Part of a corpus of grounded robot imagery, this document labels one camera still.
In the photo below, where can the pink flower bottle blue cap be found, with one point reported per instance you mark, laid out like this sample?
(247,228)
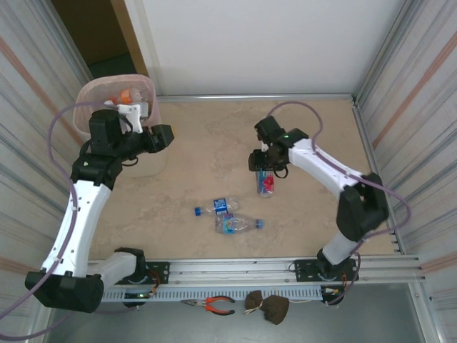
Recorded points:
(265,186)

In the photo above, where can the orange label bottle orange cap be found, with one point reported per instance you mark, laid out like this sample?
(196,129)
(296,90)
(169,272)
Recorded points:
(125,95)

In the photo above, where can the dark blue label clear bottle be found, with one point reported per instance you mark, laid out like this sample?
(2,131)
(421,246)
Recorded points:
(220,206)

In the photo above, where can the colourful label bottle blue cap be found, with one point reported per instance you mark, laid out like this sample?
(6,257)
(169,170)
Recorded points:
(235,224)

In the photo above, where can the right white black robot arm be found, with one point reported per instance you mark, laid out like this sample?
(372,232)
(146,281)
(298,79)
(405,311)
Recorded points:
(321,162)

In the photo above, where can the pink mesh waste bin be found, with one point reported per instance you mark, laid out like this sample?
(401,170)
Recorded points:
(150,166)

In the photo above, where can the brown wooden door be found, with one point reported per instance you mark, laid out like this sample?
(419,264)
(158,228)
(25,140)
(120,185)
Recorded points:
(128,28)

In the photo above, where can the small circuit board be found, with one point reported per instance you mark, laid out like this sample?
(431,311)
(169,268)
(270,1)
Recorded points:
(332,291)
(139,295)

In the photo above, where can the brown cloth pouch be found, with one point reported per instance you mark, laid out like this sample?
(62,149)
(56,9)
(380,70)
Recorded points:
(275,309)

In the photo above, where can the grey metal sheet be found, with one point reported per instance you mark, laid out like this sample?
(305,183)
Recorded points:
(143,328)

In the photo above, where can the thin aluminium edge rail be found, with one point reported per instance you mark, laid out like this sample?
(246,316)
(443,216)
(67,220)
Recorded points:
(250,97)

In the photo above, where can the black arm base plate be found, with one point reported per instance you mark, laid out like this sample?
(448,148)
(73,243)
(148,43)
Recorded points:
(303,269)
(160,273)

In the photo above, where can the long aluminium base rail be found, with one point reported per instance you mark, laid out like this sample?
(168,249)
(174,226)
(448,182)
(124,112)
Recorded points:
(228,271)

